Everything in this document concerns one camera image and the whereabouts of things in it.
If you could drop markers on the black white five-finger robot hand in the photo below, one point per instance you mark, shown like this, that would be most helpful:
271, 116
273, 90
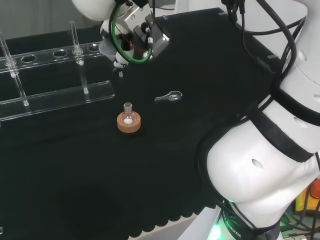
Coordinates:
119, 60

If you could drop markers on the translucent plastic funnel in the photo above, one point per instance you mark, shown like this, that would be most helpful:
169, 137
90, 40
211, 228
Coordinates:
106, 51

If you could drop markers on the clear glass weighing funnel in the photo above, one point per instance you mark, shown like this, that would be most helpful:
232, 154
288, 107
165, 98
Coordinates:
172, 96

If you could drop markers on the clear acrylic funnel stand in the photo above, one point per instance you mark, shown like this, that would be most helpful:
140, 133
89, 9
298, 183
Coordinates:
62, 97

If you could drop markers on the small glass round-bottom flask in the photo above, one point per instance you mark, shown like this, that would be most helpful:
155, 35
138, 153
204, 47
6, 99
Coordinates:
128, 117

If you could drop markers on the grey tape strip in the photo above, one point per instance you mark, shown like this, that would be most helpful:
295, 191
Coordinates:
273, 57
221, 14
165, 17

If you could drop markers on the black bench cloth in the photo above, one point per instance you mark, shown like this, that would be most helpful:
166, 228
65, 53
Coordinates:
162, 155

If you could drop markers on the yellow stop button box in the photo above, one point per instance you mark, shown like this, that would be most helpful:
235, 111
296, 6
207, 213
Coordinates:
303, 200

